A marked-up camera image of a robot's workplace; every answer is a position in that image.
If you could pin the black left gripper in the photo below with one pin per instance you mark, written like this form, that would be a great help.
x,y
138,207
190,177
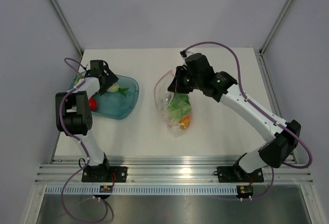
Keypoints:
x,y
111,80

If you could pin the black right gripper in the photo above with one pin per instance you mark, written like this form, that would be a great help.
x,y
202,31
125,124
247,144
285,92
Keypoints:
x,y
176,86

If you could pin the white eggplant green stem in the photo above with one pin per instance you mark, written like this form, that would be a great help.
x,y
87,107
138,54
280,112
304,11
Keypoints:
x,y
116,88

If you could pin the green lettuce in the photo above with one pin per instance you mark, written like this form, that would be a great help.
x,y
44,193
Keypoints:
x,y
179,106

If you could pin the clear pink zip top bag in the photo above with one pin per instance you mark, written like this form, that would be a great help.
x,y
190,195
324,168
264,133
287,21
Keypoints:
x,y
162,98

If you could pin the red tomato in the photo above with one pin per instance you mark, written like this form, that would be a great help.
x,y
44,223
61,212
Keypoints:
x,y
93,104

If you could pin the red orange mango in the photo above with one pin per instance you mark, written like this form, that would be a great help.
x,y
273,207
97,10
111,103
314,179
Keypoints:
x,y
185,121

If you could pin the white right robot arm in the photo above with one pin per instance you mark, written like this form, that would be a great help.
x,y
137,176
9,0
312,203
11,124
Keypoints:
x,y
279,135

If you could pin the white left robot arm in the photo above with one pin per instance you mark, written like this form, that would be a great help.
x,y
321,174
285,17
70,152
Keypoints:
x,y
74,119

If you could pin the white cauliflower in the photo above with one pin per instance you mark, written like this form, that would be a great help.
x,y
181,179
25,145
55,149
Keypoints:
x,y
78,80

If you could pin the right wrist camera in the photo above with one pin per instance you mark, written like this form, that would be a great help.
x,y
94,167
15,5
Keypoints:
x,y
185,53

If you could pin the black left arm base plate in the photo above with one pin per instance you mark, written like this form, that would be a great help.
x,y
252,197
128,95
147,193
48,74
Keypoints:
x,y
98,174

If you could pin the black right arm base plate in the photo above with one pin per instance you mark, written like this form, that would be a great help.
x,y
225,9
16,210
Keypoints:
x,y
234,174

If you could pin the aluminium frame rail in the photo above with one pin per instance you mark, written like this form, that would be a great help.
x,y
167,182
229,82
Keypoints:
x,y
147,170

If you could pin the left aluminium corner post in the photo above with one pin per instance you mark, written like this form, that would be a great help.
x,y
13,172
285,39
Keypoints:
x,y
66,26

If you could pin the aluminium corner post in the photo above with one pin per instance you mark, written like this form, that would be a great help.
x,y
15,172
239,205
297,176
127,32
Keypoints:
x,y
276,26
66,26

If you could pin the white slotted cable duct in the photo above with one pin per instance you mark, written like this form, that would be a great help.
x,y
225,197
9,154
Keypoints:
x,y
225,190

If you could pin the right aluminium corner post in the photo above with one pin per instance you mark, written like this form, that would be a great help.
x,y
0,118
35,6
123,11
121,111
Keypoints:
x,y
276,26

